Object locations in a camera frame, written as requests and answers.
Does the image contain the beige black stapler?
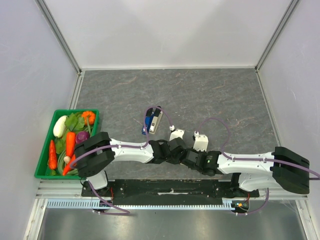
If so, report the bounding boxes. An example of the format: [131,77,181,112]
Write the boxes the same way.
[148,105,163,134]

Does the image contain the blue stapler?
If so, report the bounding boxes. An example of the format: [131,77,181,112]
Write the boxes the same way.
[141,110,154,135]

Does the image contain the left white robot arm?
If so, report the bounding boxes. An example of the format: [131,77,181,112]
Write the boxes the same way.
[70,132,187,197]

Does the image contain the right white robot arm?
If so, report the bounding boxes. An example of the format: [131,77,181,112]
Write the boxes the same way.
[180,146,310,197]

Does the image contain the orange toy pumpkin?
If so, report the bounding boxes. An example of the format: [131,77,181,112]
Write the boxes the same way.
[81,111,96,126]

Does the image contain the purple toy onion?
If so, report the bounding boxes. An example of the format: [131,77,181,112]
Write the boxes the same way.
[75,131,91,144]

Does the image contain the green toy leafy vegetable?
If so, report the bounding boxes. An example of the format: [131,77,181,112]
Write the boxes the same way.
[64,112,85,132]

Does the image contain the orange toy carrot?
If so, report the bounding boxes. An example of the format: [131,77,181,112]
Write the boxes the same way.
[62,132,76,176]

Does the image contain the green toy beans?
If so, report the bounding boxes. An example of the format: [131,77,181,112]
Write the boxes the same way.
[57,150,78,177]

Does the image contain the white toy eggplant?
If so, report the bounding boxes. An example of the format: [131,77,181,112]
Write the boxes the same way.
[52,115,68,138]

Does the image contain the red toy chili pepper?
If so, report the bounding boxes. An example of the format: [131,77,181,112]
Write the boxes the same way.
[47,140,58,170]

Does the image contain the green plastic bin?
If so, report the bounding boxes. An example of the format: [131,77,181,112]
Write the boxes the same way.
[34,109,100,180]

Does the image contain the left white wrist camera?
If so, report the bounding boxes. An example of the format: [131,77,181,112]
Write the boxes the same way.
[169,125,185,141]

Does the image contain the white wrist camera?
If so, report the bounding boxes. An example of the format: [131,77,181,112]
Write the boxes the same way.
[169,125,185,141]
[193,131,209,152]

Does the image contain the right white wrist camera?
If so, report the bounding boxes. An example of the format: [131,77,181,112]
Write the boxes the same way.
[193,131,209,152]

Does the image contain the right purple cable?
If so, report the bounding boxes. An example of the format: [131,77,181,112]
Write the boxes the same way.
[196,117,320,216]

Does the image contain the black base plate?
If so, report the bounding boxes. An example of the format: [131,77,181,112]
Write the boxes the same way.
[97,179,260,206]

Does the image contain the light blue cable duct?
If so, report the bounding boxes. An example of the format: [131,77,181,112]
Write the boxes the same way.
[46,197,247,209]

